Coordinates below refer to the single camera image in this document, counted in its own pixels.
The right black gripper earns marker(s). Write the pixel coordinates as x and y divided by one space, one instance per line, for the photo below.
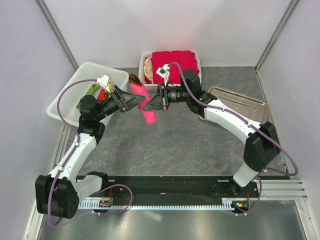
156 103

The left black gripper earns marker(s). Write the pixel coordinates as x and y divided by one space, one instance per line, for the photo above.
124 100

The pink paper napkin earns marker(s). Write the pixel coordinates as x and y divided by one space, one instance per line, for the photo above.
148 115

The gold spoon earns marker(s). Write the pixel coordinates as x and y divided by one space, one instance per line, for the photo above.
134 79

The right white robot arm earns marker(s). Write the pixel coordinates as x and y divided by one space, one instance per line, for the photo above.
260 140

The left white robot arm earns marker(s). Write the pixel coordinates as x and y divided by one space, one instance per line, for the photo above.
59 193

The red rolled napkin set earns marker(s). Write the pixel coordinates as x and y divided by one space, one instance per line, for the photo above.
103 95

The green rolled napkin set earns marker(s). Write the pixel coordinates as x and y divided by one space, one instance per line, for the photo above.
93 88

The white perforated basket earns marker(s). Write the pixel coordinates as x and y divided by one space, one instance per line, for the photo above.
153 87

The patterned paper plates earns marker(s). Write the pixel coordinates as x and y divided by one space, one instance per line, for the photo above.
148 70

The stack of red napkins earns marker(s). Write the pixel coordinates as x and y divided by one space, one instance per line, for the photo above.
186 60

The white plastic tub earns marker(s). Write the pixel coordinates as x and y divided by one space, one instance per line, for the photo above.
87 71

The silver metal tray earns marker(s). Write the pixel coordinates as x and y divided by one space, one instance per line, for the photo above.
247 106

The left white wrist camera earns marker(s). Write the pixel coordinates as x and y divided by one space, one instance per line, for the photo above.
104 82

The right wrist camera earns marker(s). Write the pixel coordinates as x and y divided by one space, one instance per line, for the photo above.
164 72

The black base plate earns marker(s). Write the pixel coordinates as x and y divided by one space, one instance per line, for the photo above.
214 187

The slotted cable duct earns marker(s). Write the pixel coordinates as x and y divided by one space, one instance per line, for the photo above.
163 202

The aluminium rail frame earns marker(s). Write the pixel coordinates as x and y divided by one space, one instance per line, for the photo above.
280 212

